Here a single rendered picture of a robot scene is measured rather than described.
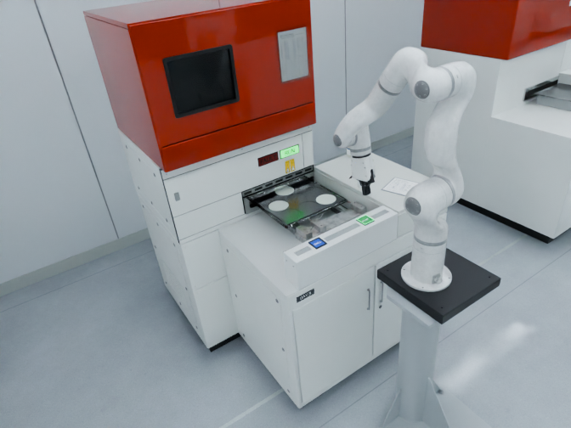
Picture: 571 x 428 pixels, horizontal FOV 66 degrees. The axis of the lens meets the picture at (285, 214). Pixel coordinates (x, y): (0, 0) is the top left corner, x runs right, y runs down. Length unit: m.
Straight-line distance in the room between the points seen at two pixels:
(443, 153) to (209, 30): 1.02
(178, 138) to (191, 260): 0.65
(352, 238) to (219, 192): 0.70
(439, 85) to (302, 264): 0.82
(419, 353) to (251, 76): 1.39
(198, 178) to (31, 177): 1.66
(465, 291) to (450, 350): 0.99
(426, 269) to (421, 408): 0.83
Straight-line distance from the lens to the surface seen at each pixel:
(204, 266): 2.30
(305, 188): 2.33
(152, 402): 2.63
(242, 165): 2.15
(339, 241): 1.80
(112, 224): 3.72
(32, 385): 3.03
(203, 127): 1.94
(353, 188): 2.18
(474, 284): 1.81
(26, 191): 3.50
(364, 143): 1.75
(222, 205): 2.17
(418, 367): 2.08
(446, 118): 1.47
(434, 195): 1.52
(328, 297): 1.94
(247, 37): 1.97
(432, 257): 1.69
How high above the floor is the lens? 2.02
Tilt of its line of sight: 32 degrees down
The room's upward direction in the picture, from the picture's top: 6 degrees counter-clockwise
